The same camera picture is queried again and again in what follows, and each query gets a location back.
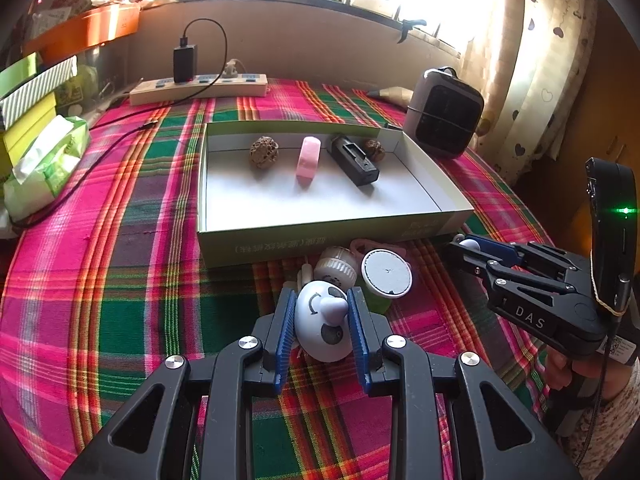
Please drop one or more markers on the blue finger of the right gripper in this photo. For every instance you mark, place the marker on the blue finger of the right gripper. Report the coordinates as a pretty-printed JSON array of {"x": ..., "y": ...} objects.
[
  {"x": 531, "y": 256},
  {"x": 558, "y": 281}
]

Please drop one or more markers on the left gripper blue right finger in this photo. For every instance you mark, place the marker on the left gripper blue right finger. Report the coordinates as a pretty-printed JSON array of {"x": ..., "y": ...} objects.
[{"x": 364, "y": 330}]

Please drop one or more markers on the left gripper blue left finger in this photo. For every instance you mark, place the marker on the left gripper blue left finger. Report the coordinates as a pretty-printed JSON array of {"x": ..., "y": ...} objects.
[{"x": 277, "y": 346}]

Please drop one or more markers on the white panda fan toy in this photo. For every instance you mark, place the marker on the white panda fan toy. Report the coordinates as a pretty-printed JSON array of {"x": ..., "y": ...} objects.
[{"x": 321, "y": 324}]

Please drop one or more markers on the small white round knob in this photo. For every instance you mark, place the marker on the small white round knob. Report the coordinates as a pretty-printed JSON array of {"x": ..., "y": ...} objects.
[{"x": 470, "y": 244}]

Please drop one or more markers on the white ridged round cap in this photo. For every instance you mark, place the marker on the white ridged round cap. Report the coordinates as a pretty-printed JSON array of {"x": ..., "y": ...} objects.
[{"x": 338, "y": 266}]

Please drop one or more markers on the pink oblong eraser block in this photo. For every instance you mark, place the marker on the pink oblong eraser block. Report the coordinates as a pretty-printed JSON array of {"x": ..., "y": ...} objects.
[{"x": 308, "y": 158}]

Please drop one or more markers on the patterned sleeve forearm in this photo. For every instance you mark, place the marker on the patterned sleeve forearm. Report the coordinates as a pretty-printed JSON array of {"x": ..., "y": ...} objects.
[{"x": 615, "y": 422}]

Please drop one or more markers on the right hand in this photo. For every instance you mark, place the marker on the right hand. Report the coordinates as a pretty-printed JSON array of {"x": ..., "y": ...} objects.
[{"x": 560, "y": 369}]

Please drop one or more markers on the green spool with white lid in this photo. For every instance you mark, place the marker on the green spool with white lid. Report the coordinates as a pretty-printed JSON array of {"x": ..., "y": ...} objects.
[{"x": 384, "y": 277}]

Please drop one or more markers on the green shallow cardboard box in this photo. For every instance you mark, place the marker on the green shallow cardboard box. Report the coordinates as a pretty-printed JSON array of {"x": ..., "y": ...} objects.
[{"x": 247, "y": 215}]

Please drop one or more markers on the grey black space heater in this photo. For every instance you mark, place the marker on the grey black space heater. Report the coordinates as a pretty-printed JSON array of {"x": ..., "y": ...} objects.
[{"x": 443, "y": 113}]

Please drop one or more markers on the black battery charger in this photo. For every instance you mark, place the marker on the black battery charger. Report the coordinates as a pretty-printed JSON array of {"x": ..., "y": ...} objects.
[{"x": 353, "y": 161}]

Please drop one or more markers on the small brown walnut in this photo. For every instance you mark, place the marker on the small brown walnut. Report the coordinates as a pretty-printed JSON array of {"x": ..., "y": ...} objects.
[{"x": 374, "y": 150}]

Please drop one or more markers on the large brown walnut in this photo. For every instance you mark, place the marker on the large brown walnut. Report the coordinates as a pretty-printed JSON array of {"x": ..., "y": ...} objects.
[{"x": 264, "y": 153}]

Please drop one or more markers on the heart patterned curtain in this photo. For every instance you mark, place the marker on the heart patterned curtain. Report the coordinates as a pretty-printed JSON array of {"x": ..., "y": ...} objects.
[{"x": 528, "y": 60}]

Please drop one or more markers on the black window latch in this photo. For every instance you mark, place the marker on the black window latch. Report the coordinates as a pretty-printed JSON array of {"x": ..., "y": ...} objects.
[{"x": 406, "y": 26}]

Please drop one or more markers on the white plug on strip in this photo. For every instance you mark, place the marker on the white plug on strip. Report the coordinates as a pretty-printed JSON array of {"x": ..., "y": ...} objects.
[{"x": 231, "y": 69}]

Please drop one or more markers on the beige power strip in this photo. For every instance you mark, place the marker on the beige power strip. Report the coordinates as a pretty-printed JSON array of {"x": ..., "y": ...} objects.
[{"x": 202, "y": 86}]

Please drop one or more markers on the green tissue pack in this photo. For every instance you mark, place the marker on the green tissue pack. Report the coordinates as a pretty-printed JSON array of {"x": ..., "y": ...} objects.
[{"x": 40, "y": 175}]

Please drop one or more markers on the black power adapter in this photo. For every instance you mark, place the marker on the black power adapter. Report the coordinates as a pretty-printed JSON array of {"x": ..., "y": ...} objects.
[{"x": 184, "y": 63}]

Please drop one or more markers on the yellow green boxes stack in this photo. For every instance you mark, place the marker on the yellow green boxes stack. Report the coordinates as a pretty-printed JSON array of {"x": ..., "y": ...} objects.
[{"x": 16, "y": 140}]

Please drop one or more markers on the striped white box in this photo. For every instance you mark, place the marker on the striped white box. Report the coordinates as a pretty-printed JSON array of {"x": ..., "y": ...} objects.
[{"x": 25, "y": 96}]

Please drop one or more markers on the orange box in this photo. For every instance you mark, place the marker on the orange box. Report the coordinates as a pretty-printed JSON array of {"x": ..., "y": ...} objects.
[{"x": 86, "y": 30}]

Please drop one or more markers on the black camera box green light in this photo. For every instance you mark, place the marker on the black camera box green light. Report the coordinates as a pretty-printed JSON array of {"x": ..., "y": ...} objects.
[{"x": 612, "y": 194}]

